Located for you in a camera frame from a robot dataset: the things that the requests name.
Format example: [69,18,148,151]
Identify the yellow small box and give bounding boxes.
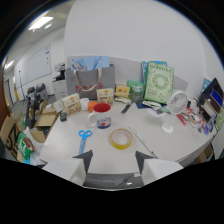
[115,81,131,99]

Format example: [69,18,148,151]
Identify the red packet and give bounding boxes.
[176,113,188,127]

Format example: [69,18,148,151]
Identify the ceiling light panel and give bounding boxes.
[27,15,55,32]

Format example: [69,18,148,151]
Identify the white desk fan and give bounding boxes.
[161,90,190,134]

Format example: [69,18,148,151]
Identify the thin white rod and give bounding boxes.
[128,125,158,159]

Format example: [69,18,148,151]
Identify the yellow tape roll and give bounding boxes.
[110,128,134,150]

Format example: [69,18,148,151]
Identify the green packet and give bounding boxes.
[127,80,146,103]

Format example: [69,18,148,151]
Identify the grey tote bag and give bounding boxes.
[65,64,116,101]

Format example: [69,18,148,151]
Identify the black remote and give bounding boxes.
[120,102,133,115]

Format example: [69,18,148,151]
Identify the green snack bag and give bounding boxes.
[16,131,35,164]

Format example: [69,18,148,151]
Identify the black office chair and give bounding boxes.
[26,83,48,111]

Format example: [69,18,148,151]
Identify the light blue cloth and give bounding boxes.
[70,55,111,71]

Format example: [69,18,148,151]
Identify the cream house-shaped box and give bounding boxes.
[61,92,82,118]

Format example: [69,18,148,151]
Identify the white mug red inside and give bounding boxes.
[87,102,112,130]

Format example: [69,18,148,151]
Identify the open cardboard box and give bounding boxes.
[29,107,60,144]

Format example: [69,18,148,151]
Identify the whiteboard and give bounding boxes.
[15,43,53,86]

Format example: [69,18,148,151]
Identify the small white cup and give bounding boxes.
[79,97,90,112]

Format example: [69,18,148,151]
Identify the cream printed gift box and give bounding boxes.
[96,87,115,107]

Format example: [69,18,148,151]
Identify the office printer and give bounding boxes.
[51,62,68,101]

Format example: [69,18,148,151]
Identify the green patterned box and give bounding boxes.
[143,61,175,105]

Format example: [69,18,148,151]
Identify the blue tablet screen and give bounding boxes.
[209,87,224,108]

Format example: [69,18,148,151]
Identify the brown cardboard box black print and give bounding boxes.
[0,113,24,160]

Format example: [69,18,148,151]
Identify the blue handled scissors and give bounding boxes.
[78,129,93,156]

